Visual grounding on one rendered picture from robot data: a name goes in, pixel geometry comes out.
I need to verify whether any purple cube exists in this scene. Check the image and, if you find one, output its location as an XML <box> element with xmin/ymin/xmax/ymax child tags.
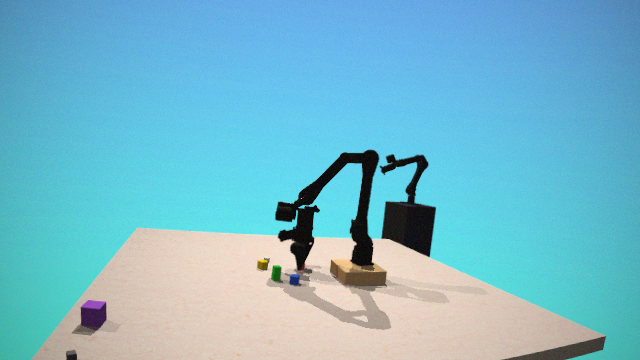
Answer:
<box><xmin>80</xmin><ymin>300</ymin><xmax>107</xmax><ymax>328</ymax></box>

